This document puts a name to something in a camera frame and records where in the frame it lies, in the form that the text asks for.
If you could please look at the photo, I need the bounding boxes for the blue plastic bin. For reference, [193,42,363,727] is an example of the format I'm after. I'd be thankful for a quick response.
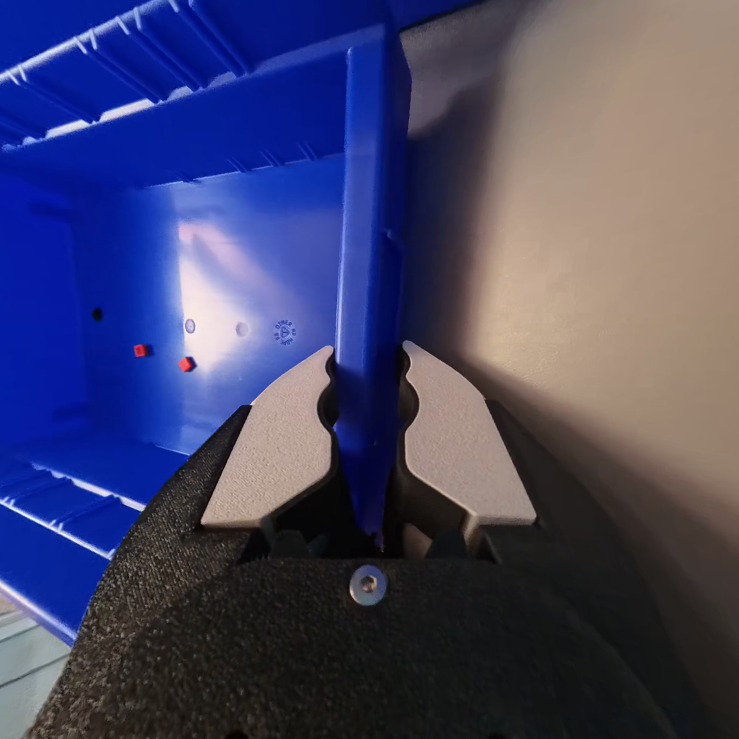
[0,0,480,647]

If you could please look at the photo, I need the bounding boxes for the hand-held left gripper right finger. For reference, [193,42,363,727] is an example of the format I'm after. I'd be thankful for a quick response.
[398,339,538,549]

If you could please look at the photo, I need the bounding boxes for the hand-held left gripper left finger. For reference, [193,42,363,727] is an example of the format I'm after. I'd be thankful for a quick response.
[200,344,340,543]

